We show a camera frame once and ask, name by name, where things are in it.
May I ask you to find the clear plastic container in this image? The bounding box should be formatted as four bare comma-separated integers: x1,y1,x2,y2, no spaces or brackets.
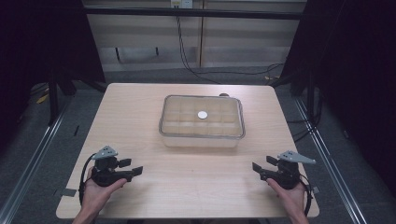
160,130,245,149

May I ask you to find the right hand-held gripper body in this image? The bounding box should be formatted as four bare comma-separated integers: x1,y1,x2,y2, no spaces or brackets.
260,150,317,190

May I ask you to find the black metal stand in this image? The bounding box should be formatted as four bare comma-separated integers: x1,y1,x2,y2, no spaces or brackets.
270,69,323,127
47,66,78,127

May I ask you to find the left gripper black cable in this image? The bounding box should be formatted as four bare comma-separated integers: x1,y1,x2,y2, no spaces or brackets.
78,152,97,207

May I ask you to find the black hanging cable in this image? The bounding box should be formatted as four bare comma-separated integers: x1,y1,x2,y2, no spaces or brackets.
176,16,222,85

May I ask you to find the black horizontal bar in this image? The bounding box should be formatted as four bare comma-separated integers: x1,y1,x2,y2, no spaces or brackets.
83,7,309,21

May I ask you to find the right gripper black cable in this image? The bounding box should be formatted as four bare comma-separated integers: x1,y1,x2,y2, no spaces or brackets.
299,173,314,217

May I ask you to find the metal floor rail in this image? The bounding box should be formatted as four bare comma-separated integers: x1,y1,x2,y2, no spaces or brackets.
293,97,370,224
0,102,71,224

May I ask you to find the white wall socket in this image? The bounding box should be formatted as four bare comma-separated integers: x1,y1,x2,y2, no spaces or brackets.
170,0,194,9

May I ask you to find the person's right hand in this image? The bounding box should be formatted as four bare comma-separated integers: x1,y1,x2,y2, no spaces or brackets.
265,177,308,218

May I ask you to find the person's left hand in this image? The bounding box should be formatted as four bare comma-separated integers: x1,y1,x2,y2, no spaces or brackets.
81,167,128,216

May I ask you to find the clear container lid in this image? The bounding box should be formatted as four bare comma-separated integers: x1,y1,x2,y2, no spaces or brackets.
158,94,247,140

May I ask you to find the yellow tape strip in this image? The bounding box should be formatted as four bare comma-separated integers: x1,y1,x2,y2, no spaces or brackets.
35,93,50,105

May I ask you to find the black curtain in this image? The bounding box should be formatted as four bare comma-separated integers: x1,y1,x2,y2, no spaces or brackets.
0,0,106,147
279,0,396,190

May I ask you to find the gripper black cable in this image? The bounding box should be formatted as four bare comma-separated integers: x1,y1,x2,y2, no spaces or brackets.
78,152,97,207
299,173,314,217

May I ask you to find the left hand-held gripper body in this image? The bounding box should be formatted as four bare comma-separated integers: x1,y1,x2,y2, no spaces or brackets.
90,145,134,188

